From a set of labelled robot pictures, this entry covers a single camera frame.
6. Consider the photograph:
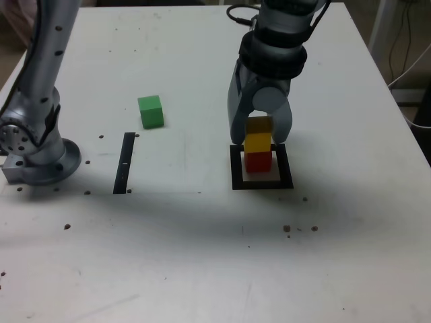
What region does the green cube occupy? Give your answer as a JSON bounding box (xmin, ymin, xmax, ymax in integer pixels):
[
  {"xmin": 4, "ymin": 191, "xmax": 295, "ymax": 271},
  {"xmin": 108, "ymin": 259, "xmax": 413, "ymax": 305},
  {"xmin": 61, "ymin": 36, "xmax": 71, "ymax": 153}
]
[{"xmin": 137, "ymin": 95, "xmax": 166, "ymax": 130}]

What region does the white metal post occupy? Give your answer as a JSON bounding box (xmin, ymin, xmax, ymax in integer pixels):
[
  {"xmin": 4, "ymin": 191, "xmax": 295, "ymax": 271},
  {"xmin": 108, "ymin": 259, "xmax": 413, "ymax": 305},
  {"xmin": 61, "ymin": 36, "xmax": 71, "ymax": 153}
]
[{"xmin": 368, "ymin": 0, "xmax": 398, "ymax": 58}]

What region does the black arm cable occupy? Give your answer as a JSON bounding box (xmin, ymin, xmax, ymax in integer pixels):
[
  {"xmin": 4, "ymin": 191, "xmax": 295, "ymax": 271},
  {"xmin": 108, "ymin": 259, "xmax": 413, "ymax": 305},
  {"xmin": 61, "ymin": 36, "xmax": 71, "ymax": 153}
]
[{"xmin": 226, "ymin": 4, "xmax": 261, "ymax": 27}]

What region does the yellow cube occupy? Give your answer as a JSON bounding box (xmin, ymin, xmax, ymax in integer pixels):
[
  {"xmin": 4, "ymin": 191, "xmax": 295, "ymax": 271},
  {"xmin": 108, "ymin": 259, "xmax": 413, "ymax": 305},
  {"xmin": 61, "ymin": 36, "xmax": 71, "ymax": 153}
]
[{"xmin": 244, "ymin": 116, "xmax": 274, "ymax": 154}]

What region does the thin black cable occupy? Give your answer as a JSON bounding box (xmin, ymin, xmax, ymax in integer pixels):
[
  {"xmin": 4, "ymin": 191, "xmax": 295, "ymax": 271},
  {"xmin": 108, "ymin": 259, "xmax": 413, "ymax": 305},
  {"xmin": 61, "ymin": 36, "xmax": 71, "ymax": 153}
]
[{"xmin": 389, "ymin": 0, "xmax": 414, "ymax": 87}]

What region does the red cube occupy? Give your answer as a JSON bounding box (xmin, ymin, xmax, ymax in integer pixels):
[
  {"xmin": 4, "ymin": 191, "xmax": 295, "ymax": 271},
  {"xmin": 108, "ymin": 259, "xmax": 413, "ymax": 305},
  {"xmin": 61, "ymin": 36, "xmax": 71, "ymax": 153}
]
[{"xmin": 244, "ymin": 151, "xmax": 272, "ymax": 174}]

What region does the black tape strip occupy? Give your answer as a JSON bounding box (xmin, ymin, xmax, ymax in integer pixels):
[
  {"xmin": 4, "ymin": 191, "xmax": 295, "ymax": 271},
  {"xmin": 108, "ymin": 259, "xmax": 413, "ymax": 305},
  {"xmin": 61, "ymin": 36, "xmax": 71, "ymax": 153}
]
[{"xmin": 112, "ymin": 132, "xmax": 136, "ymax": 195}]

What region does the grey shelf bar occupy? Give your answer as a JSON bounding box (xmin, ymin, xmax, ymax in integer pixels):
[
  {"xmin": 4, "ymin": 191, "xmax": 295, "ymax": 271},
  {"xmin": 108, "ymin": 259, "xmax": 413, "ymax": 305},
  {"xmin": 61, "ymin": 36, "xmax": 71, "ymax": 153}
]
[{"xmin": 392, "ymin": 87, "xmax": 431, "ymax": 107}]

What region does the black tape square outline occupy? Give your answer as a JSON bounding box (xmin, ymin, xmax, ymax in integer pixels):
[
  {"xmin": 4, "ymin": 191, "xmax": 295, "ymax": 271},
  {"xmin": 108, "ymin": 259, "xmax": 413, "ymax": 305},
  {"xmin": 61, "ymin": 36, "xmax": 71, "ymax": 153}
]
[{"xmin": 229, "ymin": 143, "xmax": 294, "ymax": 191}]

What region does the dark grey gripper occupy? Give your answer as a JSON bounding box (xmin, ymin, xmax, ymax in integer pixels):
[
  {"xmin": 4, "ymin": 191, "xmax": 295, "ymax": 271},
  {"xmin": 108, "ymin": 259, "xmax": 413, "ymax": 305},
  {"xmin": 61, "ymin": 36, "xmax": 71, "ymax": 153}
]
[{"xmin": 226, "ymin": 59, "xmax": 294, "ymax": 146}]

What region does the thin white cable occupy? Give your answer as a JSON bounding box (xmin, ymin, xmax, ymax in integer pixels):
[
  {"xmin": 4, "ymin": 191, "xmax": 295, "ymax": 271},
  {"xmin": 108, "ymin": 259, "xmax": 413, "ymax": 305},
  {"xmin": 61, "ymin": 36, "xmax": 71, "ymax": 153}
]
[{"xmin": 387, "ymin": 43, "xmax": 431, "ymax": 129}]

